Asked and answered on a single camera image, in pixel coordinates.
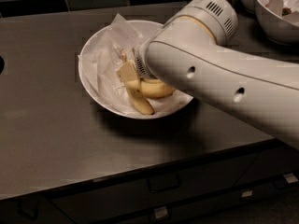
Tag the white bowl at right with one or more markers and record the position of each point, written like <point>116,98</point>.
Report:
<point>279,20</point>

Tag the black drawer handle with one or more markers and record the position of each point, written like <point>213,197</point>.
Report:
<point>161,183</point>
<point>28,208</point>

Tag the white paper liner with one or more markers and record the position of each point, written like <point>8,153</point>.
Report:
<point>106,66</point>

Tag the right drawer handle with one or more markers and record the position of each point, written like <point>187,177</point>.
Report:
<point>287,181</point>

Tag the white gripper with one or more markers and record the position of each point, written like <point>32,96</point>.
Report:
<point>140,63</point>

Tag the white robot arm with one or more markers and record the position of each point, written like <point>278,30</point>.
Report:
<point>189,54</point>

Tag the black left drawer handle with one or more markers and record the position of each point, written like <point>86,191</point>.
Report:
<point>28,208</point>

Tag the middle banana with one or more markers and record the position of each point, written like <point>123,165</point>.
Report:
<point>156,90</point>

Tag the dark cabinet drawer front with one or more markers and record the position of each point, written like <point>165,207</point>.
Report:
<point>180,190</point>

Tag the long front banana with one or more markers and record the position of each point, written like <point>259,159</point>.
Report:
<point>136,97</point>

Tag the lower drawer handle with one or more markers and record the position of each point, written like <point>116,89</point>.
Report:
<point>159,214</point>

